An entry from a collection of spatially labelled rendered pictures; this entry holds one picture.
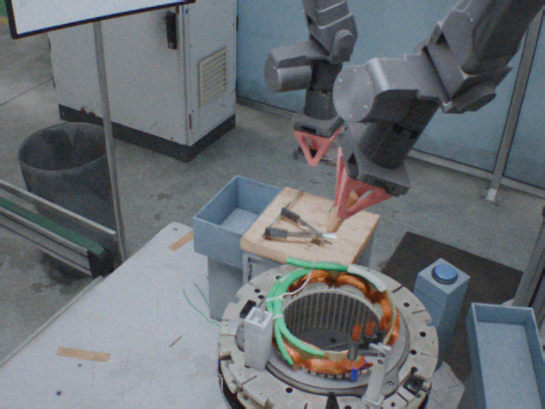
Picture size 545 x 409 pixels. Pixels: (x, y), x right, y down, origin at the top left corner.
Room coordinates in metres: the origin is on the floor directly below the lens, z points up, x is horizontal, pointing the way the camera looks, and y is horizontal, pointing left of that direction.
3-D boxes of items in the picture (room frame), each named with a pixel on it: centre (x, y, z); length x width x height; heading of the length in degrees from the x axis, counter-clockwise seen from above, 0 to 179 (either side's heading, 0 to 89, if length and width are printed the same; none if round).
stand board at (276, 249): (0.91, -0.08, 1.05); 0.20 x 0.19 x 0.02; 65
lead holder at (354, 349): (0.49, -0.12, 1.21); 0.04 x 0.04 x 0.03; 68
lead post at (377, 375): (0.49, -0.14, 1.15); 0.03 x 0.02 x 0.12; 60
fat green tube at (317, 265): (0.69, -0.10, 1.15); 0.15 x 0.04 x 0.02; 68
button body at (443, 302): (0.82, -0.31, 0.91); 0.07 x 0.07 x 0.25; 42
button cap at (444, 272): (0.82, -0.31, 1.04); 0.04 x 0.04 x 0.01
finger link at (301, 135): (0.95, -0.07, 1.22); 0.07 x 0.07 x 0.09; 66
